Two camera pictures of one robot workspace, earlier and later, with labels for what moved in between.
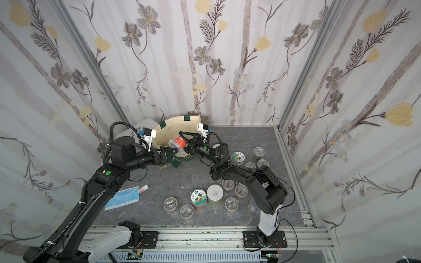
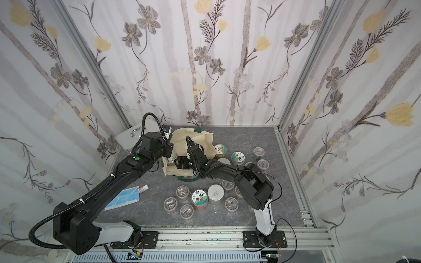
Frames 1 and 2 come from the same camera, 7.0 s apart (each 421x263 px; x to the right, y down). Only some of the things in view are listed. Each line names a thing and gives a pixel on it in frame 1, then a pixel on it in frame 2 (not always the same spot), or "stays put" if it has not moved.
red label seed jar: [198, 199] stays put
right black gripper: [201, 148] to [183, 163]
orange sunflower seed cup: [262, 162] stays put
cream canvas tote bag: [168, 129] to [178, 138]
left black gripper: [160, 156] stays put
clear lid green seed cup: [257, 152] stays put
